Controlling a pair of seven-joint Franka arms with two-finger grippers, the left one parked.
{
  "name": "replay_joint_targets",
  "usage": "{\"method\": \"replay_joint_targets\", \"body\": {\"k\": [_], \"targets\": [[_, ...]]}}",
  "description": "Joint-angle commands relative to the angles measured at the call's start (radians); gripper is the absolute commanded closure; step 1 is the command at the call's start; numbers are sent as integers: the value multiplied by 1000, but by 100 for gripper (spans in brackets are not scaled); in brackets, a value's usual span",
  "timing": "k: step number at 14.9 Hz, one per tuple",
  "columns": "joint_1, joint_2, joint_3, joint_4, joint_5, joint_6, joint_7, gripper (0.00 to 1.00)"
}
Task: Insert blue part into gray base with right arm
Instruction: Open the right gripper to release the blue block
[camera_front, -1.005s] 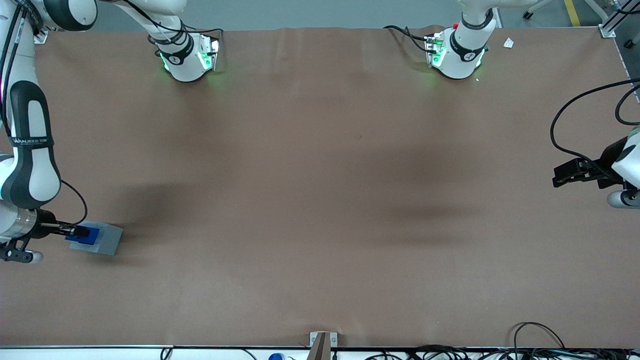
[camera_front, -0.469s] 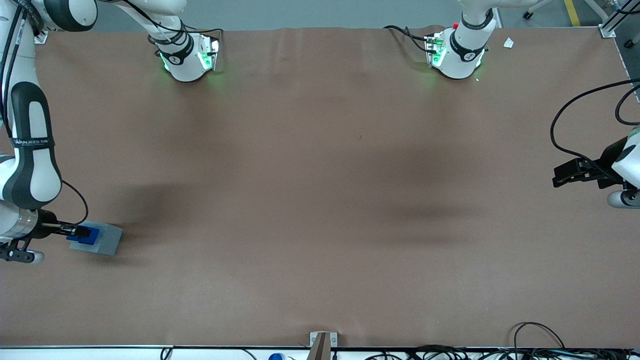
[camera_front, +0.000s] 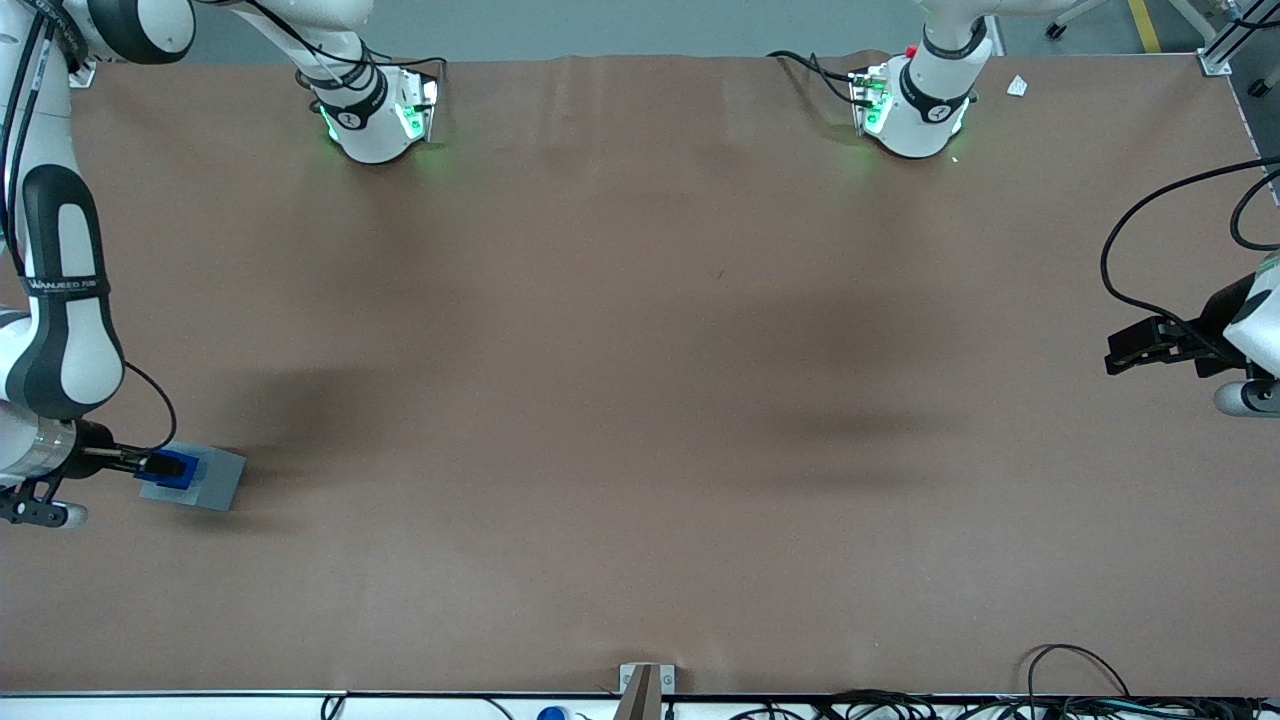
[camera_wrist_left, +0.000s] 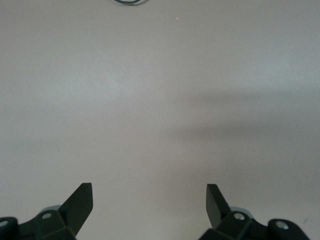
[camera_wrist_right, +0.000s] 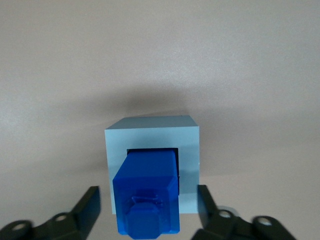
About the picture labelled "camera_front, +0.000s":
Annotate white stand leg with caster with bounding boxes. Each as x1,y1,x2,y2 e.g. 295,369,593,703
1043,0,1106,41

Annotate black left arm base cable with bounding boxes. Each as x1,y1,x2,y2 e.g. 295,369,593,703
766,49,863,106

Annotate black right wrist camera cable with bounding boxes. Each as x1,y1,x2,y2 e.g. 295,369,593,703
0,0,179,456

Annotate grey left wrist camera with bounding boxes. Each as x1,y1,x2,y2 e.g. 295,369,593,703
1213,379,1280,418

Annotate black cable bundle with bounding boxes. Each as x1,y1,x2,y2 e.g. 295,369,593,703
728,688,1280,720

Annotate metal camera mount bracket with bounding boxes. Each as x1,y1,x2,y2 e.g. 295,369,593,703
618,662,677,720

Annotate black right arm base cable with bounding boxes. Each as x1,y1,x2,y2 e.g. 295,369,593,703
240,0,448,93

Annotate gray square base block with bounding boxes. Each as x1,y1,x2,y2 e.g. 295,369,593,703
138,442,248,513

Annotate short looped black cable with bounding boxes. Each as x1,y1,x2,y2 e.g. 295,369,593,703
1229,172,1280,252

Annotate black looped floor cable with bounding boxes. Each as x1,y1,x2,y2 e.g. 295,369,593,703
1026,644,1133,703

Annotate blue plastic part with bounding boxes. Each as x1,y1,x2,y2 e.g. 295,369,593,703
135,454,202,492

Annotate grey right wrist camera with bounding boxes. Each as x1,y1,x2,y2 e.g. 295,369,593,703
0,478,90,530

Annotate brown paper table cover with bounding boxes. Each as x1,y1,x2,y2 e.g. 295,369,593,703
0,51,1280,697

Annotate black arm base cable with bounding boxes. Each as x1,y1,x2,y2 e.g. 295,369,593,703
240,0,448,93
766,49,863,106

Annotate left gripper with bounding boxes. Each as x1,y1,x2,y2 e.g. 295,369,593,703
1104,254,1280,380

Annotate long black left wrist cable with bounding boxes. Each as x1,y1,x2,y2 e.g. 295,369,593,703
1099,156,1280,346

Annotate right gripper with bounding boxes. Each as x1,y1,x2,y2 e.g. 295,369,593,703
71,419,188,480

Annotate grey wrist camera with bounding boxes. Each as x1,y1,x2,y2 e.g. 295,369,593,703
0,478,90,530
1213,379,1280,418

